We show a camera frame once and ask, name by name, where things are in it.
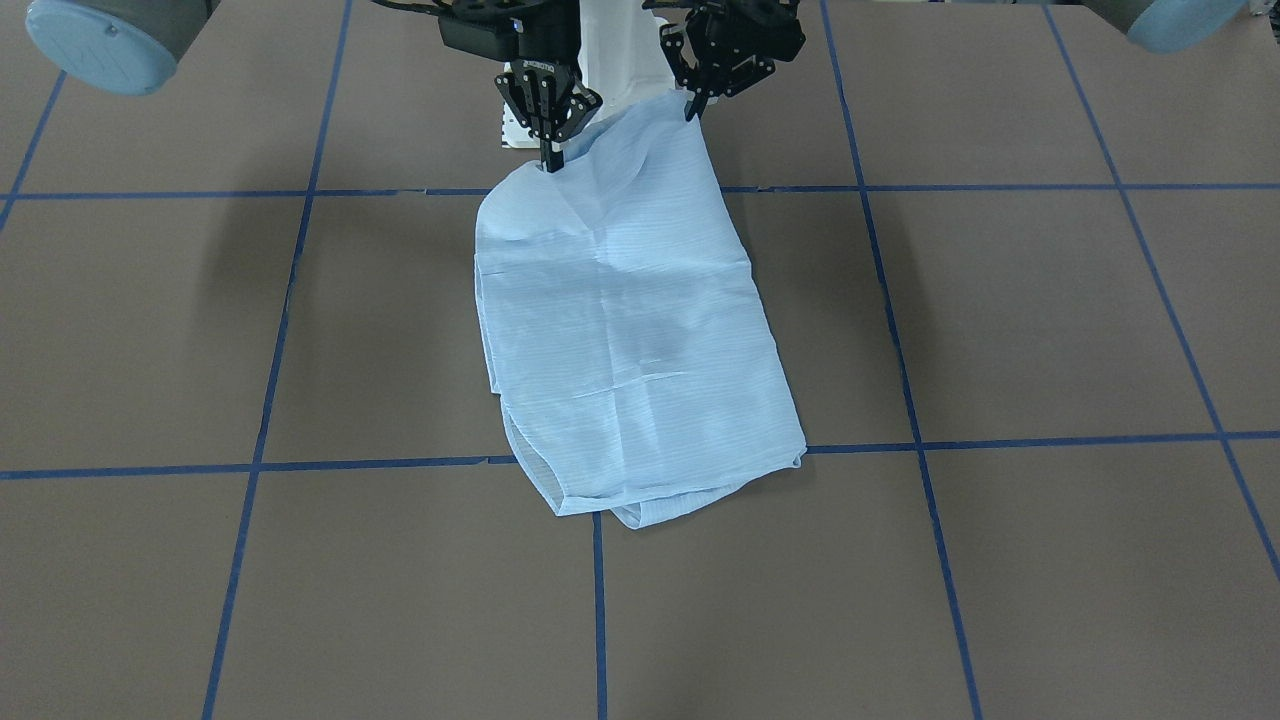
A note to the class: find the light blue button shirt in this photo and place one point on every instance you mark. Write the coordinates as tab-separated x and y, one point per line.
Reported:
623	332

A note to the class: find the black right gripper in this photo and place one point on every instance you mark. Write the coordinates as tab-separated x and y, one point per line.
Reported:
547	62

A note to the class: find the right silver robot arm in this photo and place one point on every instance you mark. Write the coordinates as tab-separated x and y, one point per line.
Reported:
134	47

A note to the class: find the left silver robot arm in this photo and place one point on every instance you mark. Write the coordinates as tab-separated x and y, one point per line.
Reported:
1160	27

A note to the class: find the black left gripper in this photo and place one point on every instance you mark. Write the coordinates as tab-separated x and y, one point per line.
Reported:
762	40

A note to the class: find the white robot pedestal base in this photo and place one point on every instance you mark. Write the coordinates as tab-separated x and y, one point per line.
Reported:
620	57

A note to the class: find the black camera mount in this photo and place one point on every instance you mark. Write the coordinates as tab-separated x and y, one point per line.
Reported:
514	30

